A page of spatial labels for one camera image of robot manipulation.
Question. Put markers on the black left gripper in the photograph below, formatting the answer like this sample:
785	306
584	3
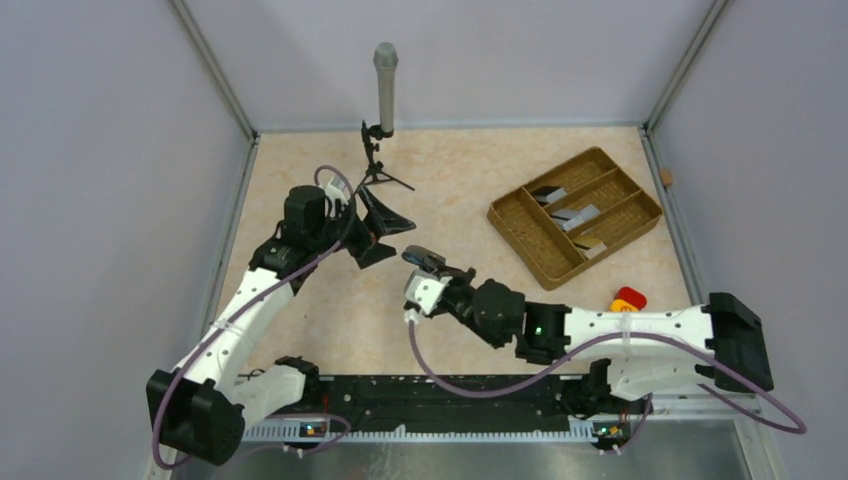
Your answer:
381	222

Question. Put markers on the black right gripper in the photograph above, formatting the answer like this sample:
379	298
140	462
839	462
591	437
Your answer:
439	268

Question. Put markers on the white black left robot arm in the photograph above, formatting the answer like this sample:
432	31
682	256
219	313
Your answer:
198	407

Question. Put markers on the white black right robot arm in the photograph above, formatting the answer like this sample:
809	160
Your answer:
632	354

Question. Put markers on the black card stack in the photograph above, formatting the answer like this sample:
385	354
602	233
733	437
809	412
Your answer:
546	195

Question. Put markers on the silver card stack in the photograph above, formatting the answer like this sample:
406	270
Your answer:
569	219

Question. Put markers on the gold card stack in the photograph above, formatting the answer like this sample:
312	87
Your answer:
589	246

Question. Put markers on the black mini tripod stand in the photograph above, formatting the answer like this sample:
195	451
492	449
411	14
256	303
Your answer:
371	136

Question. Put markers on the woven wicker divided tray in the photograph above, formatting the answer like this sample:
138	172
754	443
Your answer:
591	177

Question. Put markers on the grey microphone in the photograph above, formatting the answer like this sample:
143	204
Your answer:
386	60

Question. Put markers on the red yellow emergency stop button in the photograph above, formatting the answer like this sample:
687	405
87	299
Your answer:
628	299

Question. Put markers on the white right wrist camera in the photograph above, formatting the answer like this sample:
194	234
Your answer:
424	290

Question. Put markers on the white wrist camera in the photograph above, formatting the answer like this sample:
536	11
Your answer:
337	190
424	290

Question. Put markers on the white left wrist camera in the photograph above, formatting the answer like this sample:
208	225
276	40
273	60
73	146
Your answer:
337	190

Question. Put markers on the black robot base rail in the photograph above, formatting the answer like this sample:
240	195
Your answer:
384	403

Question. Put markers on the small wooden wall block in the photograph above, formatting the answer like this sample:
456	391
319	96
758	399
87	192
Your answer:
666	177

